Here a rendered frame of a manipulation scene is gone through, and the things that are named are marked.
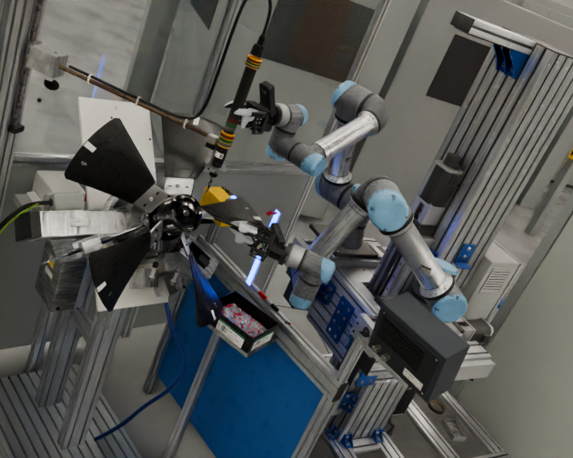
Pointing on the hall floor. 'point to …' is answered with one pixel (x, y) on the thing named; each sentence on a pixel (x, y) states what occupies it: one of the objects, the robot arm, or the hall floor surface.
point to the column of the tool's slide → (10, 74)
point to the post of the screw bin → (193, 395)
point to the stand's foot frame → (45, 422)
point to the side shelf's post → (39, 339)
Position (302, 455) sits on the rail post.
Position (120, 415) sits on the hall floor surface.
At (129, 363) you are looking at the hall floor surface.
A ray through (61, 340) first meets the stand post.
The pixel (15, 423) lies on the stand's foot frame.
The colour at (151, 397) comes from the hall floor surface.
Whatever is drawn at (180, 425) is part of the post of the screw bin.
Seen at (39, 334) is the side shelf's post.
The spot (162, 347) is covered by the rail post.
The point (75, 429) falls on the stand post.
